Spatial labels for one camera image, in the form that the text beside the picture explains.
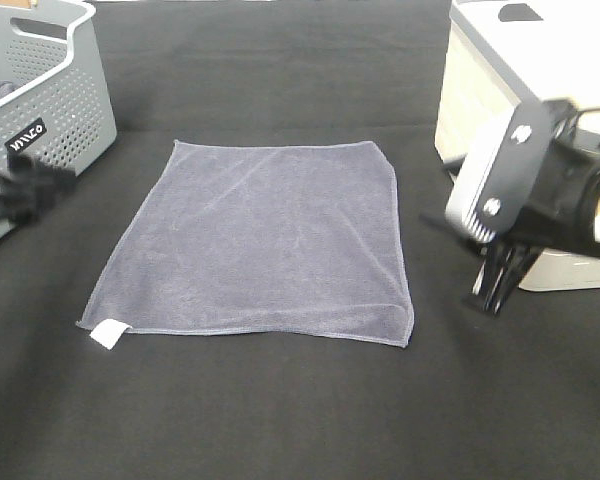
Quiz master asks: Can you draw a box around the black table cloth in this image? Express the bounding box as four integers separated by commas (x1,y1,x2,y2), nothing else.
0,1,600,479

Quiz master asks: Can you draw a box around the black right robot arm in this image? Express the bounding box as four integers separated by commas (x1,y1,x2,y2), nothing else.
419,98,600,316

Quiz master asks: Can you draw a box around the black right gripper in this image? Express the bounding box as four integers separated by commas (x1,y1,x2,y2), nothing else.
418,99,600,316

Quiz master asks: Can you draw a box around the cream lidded storage box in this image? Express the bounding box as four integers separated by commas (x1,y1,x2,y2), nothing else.
433,0,600,294

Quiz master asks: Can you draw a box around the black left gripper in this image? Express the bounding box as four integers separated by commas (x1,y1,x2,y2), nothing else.
0,153,78,226

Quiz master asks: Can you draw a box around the grey perforated plastic basket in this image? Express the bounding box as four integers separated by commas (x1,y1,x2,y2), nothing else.
0,1,117,239

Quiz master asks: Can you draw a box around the grey microfibre towel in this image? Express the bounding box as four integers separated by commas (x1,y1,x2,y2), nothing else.
78,141,415,348

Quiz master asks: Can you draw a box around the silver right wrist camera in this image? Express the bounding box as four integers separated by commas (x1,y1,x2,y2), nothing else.
444,101,553,244

